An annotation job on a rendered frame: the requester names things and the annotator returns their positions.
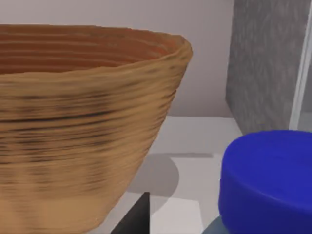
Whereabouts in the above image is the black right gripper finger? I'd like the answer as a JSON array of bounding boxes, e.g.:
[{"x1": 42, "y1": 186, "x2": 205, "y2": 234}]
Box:
[{"x1": 110, "y1": 192, "x2": 151, "y2": 234}]

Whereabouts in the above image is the bottle with blue cap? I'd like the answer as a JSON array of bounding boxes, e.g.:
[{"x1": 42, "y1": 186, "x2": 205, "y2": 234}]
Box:
[{"x1": 204, "y1": 130, "x2": 312, "y2": 234}]

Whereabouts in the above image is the woven brown basket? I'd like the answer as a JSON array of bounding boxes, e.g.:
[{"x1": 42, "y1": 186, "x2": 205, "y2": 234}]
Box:
[{"x1": 0, "y1": 23, "x2": 194, "y2": 234}]

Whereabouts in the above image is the grey cabinet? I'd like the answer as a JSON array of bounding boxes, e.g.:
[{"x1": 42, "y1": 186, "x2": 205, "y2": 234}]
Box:
[{"x1": 225, "y1": 0, "x2": 312, "y2": 136}]

